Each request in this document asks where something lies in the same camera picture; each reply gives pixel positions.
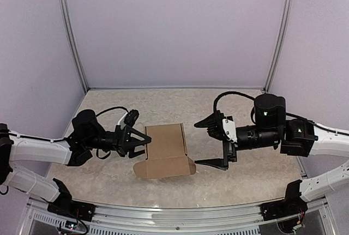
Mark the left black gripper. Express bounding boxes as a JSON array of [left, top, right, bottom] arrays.
[[85, 125, 153, 158]]

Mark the brown cardboard box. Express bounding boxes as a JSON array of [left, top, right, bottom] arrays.
[[133, 123, 196, 179]]

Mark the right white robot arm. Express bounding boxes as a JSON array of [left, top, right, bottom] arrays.
[[194, 91, 348, 171]]

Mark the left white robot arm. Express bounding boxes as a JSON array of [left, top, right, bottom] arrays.
[[1, 109, 152, 216]]

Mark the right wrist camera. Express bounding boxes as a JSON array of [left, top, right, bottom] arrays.
[[222, 118, 237, 143]]

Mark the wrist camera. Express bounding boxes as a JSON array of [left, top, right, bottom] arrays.
[[222, 118, 237, 143], [117, 110, 139, 127]]

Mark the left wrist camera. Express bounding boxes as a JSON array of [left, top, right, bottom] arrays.
[[117, 110, 139, 127]]

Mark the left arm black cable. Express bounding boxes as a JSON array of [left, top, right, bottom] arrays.
[[94, 106, 130, 161]]

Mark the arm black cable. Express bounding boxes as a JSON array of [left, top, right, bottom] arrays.
[[212, 91, 328, 132], [94, 106, 130, 161]]

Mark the back aluminium floor rail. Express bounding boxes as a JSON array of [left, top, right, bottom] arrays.
[[89, 86, 264, 91]]

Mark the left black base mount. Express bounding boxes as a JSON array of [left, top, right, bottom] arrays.
[[47, 178, 96, 221]]

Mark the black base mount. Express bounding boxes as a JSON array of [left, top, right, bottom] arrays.
[[260, 180, 308, 221], [47, 178, 96, 221]]

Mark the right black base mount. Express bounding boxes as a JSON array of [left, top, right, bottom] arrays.
[[260, 180, 308, 221]]

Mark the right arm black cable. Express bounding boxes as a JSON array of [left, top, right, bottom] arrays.
[[212, 91, 328, 132]]

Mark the front aluminium frame rail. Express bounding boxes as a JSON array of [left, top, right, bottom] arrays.
[[16, 197, 338, 234]]

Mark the right aluminium corner post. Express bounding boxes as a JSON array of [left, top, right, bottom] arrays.
[[263, 0, 293, 93]]

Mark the aluminium corner post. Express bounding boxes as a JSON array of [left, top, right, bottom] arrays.
[[263, 0, 293, 93], [58, 0, 89, 94]]

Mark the left aluminium corner post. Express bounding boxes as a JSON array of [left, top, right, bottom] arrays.
[[58, 0, 89, 94]]

